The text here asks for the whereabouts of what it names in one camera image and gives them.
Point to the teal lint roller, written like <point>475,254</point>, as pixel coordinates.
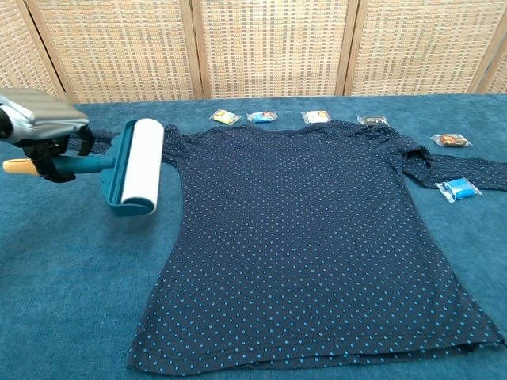
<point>142,158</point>

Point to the dark blue polka dot shirt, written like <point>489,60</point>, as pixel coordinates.
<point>301,237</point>

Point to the dark brown candy packet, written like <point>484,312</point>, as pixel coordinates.
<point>372,119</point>

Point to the white and orange candy packet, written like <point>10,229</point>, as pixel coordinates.
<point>316,116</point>

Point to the yellow candy packet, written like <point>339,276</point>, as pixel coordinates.
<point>224,116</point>

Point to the teal plush table cover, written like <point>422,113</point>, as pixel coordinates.
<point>71,301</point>

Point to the red and brown candy packet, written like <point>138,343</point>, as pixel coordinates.
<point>450,140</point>

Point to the bright blue candy packet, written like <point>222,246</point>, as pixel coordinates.
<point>458,189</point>

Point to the woven wicker folding screen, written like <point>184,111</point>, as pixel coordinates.
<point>273,47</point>

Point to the blue and orange candy packet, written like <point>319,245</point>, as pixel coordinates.
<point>261,116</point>

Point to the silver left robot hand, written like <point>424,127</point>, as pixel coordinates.
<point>43,112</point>

